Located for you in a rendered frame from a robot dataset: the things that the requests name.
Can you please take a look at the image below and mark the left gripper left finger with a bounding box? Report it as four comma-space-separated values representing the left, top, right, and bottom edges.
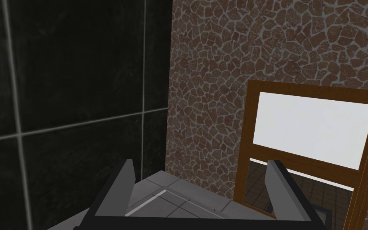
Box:
89, 158, 137, 217

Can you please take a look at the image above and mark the brown wooden framed window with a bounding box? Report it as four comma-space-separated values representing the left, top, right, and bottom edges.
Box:
233, 79, 368, 230

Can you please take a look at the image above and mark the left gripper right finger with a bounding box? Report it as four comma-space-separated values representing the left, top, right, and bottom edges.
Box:
265, 159, 317, 222

